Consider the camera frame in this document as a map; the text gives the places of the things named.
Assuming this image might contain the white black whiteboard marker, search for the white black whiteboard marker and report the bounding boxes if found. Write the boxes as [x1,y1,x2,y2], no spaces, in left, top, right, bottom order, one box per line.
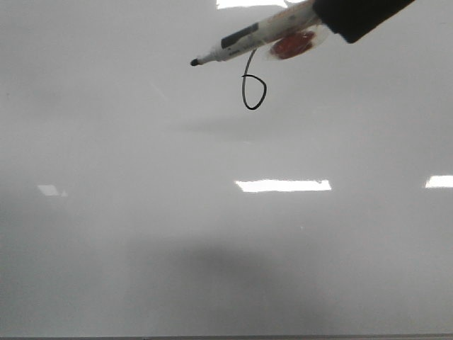
[190,0,415,67]

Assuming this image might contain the white whiteboard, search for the white whiteboard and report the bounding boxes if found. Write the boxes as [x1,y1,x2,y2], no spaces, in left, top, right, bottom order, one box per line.
[1,1,452,337]

